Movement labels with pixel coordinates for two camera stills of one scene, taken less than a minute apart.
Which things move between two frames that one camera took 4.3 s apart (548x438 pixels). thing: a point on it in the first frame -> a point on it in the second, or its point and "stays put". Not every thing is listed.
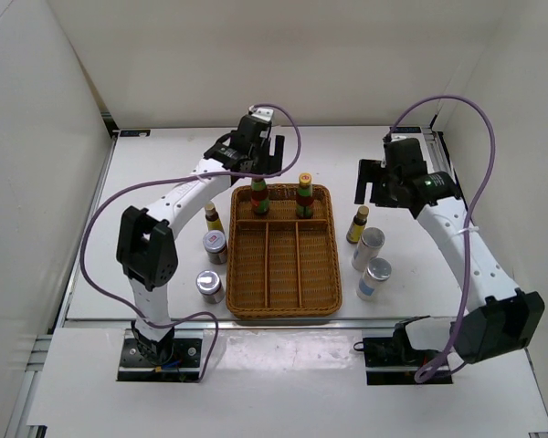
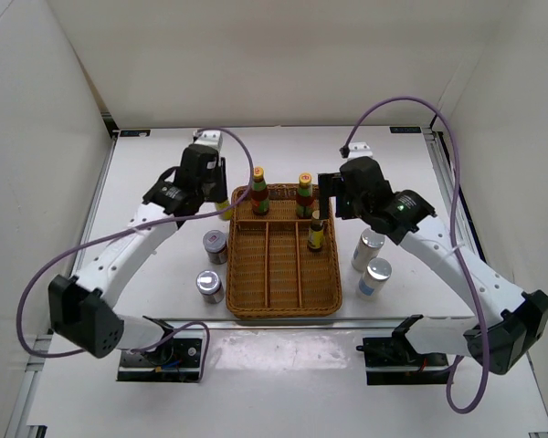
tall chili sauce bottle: x=260 y=201 stays put
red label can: x=215 y=245 stays put
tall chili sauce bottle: x=304 y=196 stays put
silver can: x=210 y=286 stays put
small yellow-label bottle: x=212 y=218 -> x=226 y=214
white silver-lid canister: x=372 y=284 stays put
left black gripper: x=270 y=163 -> x=220 y=172
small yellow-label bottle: x=358 y=224 -> x=316 y=232
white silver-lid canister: x=368 y=248 stays put
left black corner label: x=134 y=132 stays put
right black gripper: x=371 y=172 -> x=331 y=185
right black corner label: x=407 y=130 stays put
